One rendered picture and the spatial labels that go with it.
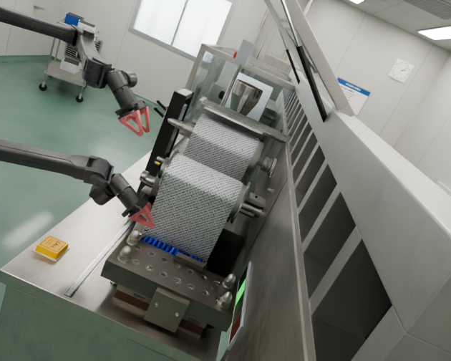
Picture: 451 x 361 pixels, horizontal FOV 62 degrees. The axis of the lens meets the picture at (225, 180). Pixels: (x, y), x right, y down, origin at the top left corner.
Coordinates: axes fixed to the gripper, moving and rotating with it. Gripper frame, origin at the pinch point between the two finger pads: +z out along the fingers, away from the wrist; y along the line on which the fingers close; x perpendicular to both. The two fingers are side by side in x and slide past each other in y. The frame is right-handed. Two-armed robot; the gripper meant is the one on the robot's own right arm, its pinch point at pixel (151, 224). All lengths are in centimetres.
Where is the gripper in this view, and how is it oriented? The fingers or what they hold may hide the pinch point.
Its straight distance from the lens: 125.6
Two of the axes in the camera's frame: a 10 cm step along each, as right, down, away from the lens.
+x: 8.0, -5.3, -2.9
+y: -1.3, 3.2, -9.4
